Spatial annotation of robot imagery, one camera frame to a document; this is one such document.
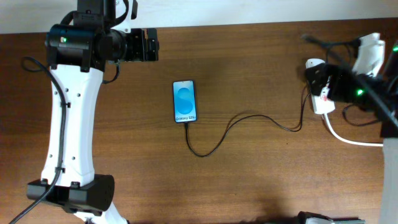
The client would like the black USB charging cable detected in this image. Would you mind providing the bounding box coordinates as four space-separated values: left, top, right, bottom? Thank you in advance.
183 83 312 158

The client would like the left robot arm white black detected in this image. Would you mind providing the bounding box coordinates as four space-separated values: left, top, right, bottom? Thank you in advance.
27 1 159 223

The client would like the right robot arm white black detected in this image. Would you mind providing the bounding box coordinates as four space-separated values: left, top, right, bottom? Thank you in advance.
305 33 397 223

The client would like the blue screen Galaxy smartphone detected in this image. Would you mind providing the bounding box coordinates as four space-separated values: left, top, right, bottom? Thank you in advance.
173 80 197 123

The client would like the white power strip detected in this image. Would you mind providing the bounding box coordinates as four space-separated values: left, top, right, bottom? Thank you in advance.
305 58 335 114

